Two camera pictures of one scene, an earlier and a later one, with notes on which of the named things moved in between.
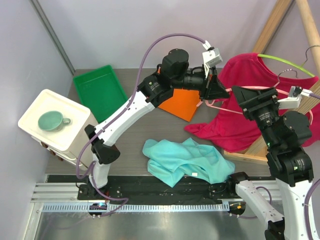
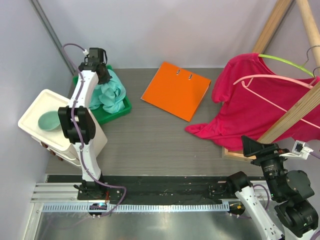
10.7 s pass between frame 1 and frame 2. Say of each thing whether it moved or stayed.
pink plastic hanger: moved
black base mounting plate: stayed
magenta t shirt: stayed
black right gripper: moved
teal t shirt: moved
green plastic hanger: stayed
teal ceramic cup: stayed
